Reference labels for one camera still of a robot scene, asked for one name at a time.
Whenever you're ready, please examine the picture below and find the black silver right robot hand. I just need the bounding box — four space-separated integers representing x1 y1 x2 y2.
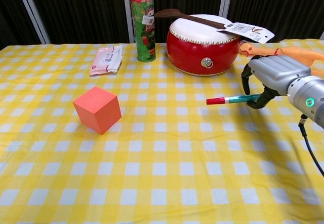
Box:
240 55 311 110

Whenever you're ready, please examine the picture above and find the red teal marker pen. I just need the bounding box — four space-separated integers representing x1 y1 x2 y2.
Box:
206 94 263 105

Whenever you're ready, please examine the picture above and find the yellow white checkered tablecloth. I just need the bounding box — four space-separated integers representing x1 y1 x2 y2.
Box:
0 39 324 224

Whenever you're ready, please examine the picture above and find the yellow rubber chicken toy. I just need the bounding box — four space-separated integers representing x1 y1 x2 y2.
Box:
239 43 324 78

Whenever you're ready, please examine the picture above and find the white paper hang tag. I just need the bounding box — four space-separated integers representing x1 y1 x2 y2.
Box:
217 22 276 44

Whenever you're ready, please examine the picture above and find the red drum white skin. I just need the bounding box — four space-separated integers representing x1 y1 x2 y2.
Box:
166 14 241 77

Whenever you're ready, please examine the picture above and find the brown wooden spoon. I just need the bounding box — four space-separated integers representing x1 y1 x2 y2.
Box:
154 8 228 31

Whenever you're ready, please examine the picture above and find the green chips can red lid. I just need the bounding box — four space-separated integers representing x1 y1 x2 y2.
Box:
130 0 157 62

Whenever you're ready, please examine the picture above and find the pink white wet wipes pack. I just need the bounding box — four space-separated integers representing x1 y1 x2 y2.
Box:
89 45 124 77

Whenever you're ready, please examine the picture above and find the orange cube block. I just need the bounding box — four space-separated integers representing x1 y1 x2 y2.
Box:
72 86 123 135

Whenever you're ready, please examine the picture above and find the black pleated curtain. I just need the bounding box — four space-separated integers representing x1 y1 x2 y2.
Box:
0 0 324 48

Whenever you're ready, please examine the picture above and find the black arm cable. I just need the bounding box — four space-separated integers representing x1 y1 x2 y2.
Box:
298 114 324 178

